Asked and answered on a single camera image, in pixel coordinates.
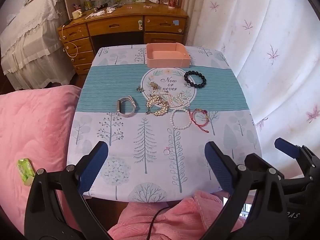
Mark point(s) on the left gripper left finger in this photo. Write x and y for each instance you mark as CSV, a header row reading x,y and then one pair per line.
x,y
44,217

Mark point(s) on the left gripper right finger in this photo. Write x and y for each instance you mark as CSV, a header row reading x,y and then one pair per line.
x,y
267,218

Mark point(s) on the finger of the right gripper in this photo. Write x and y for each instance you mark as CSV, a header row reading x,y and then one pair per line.
x,y
308,186
297,154

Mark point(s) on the blue flower brooch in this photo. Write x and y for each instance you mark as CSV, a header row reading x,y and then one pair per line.
x,y
140,89

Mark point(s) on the gold flower earrings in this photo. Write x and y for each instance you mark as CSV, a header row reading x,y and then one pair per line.
x,y
154,86

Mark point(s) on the green tissue packet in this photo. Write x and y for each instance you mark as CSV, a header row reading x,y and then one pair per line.
x,y
26,171

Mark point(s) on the pink quilt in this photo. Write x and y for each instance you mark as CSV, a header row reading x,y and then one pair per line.
x,y
35,124

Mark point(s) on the white floral curtain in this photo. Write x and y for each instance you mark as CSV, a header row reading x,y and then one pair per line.
x,y
272,46

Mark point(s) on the tree print tablecloth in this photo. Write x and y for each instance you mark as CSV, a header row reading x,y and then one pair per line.
x,y
159,158

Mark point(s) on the white lace cover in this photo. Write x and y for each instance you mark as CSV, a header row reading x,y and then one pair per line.
x,y
32,53

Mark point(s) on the pink paper tray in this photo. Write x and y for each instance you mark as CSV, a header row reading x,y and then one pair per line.
x,y
167,55

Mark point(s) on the white mug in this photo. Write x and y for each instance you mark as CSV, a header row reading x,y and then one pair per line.
x,y
77,14

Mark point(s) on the wooden desk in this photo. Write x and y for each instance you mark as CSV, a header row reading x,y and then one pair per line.
x,y
82,38

